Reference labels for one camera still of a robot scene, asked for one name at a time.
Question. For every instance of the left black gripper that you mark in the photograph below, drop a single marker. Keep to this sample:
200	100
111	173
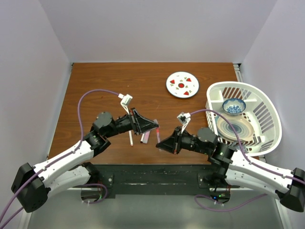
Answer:
142	124

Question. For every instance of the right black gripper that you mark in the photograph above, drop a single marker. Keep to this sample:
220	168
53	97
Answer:
172	143

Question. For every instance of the pink pen red tip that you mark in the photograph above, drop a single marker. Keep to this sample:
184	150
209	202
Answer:
158	135

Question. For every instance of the pink highlighter pen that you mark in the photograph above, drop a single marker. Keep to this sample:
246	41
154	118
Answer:
147	134

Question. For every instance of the white pen black tip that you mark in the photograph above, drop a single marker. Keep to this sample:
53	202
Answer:
142	138

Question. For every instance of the white pen peach tip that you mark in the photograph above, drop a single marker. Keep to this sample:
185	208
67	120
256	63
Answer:
130	138

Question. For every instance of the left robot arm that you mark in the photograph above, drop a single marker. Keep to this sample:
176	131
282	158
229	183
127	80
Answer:
34	185

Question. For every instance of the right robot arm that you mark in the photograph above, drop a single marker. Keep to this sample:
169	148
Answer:
233	168

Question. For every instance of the white strawberry pattern plate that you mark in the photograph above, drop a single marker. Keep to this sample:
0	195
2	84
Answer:
182	85

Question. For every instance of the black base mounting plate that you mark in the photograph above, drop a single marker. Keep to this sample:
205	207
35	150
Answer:
153	180

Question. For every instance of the blue white bowl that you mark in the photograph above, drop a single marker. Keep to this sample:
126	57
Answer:
233	106

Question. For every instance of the beige plate in rack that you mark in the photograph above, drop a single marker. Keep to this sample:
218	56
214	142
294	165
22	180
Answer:
242	126

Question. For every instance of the white plastic dish rack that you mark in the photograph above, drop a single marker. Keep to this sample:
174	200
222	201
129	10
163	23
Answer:
259	112

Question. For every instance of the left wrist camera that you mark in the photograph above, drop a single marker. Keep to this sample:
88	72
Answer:
125	100

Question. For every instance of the aluminium frame rail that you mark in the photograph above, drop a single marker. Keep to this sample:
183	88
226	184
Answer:
238	72

